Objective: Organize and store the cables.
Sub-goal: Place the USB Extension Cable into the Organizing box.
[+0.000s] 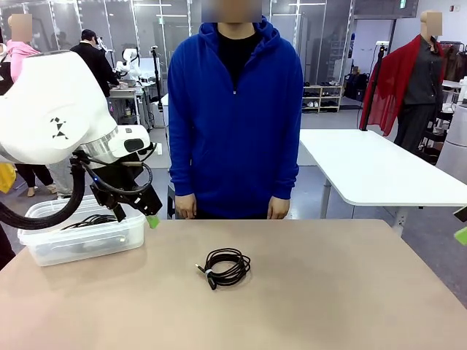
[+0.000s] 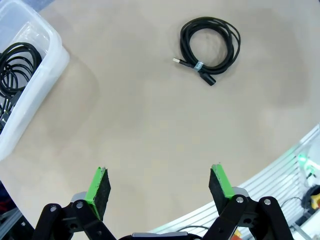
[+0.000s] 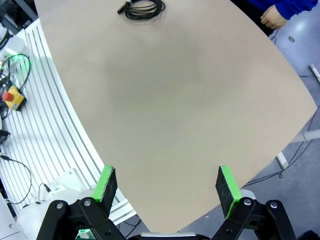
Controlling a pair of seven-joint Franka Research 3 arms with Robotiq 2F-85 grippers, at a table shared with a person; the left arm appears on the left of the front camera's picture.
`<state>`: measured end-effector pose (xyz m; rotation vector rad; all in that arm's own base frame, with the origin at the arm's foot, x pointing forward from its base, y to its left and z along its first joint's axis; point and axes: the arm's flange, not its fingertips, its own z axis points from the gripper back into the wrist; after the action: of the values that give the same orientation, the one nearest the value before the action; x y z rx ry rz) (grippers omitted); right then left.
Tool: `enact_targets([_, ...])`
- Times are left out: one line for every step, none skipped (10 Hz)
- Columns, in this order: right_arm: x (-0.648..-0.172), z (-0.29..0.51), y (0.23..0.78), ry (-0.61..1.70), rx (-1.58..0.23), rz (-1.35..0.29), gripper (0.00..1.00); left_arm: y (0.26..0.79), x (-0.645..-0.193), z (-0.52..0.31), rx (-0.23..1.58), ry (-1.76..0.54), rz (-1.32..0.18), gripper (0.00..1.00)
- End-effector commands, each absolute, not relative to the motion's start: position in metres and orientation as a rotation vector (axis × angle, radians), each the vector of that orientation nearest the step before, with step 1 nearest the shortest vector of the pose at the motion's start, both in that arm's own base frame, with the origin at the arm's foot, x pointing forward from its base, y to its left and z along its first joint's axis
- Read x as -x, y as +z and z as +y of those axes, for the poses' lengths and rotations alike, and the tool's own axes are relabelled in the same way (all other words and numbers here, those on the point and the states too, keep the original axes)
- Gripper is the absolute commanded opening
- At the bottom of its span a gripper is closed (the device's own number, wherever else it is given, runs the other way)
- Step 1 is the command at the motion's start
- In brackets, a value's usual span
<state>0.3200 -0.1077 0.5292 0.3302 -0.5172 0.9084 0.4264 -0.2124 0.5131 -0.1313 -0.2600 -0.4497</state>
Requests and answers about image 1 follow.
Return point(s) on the black tripod stand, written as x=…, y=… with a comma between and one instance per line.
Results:
x=381, y=49

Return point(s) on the black camera tripod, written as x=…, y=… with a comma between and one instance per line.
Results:
x=157, y=73

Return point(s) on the person's right forearm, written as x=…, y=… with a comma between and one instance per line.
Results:
x=182, y=171

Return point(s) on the yellow bag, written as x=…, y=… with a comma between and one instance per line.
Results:
x=6, y=178

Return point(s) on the person's left forearm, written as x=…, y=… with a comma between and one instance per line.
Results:
x=286, y=171

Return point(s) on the person's left hand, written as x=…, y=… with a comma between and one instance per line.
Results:
x=279, y=208

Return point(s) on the person's right hand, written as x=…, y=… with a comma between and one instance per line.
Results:
x=186, y=207

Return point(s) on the mannequin in pink jacket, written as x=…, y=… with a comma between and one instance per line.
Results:
x=22, y=54

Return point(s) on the person in blue hoodie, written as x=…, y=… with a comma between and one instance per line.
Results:
x=237, y=127

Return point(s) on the brown garments on rack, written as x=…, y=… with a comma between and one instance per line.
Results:
x=454, y=62

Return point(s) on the small white background robot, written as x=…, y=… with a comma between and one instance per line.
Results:
x=129, y=62

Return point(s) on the wooden shoe shelf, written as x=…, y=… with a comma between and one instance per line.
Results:
x=323, y=98

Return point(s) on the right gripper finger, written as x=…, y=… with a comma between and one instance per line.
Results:
x=462, y=215
x=462, y=236

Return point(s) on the mannequin in grey shirt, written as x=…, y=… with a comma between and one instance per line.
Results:
x=423, y=84

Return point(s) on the grey background workbench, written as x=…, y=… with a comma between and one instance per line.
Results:
x=126, y=93

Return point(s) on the large white table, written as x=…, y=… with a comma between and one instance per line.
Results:
x=365, y=164

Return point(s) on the white cylindrical machine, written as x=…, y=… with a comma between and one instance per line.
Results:
x=454, y=138

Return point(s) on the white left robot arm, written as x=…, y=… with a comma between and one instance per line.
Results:
x=54, y=91

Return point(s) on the black backpack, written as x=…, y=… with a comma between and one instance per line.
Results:
x=355, y=87

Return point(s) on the man in black sweater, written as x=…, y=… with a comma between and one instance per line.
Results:
x=95, y=62

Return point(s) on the clear plastic storage container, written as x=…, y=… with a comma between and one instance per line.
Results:
x=91, y=248

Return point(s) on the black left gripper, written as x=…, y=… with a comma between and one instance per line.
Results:
x=135, y=193

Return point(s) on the red shawl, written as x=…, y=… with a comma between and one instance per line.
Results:
x=386, y=84

